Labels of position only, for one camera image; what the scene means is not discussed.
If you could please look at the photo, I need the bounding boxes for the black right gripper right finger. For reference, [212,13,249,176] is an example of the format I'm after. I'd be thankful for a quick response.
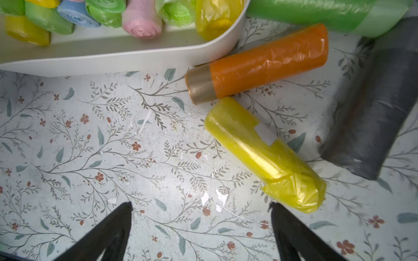
[269,202,344,261]

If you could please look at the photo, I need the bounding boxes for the pink trash bag roll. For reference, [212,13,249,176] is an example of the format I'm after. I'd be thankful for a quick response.
[122,0,163,39]

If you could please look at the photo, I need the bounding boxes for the yellow trash bag roll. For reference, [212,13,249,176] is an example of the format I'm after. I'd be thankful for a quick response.
[25,0,61,9]
[204,97,327,213]
[5,16,51,46]
[195,0,244,41]

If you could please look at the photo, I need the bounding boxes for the green labelled trash bag roll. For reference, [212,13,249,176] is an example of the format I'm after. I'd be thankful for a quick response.
[86,0,127,14]

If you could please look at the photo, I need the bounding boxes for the orange trash bag roll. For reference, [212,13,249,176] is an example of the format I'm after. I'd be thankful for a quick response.
[185,23,329,105]

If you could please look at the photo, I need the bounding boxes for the white blue trash bag roll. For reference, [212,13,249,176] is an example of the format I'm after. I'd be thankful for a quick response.
[57,0,100,28]

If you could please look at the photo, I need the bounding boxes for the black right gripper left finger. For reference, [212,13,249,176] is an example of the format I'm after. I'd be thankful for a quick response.
[56,202,133,261]

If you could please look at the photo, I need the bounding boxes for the cream storage box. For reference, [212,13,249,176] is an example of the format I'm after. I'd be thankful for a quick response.
[1,1,250,77]

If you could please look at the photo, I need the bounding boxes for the light green trash bag roll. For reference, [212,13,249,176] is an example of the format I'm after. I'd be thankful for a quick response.
[86,3,122,28]
[25,1,74,35]
[155,0,196,27]
[0,0,25,16]

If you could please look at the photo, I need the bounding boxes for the grey trash bag roll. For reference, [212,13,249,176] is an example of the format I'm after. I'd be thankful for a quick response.
[321,17,418,181]

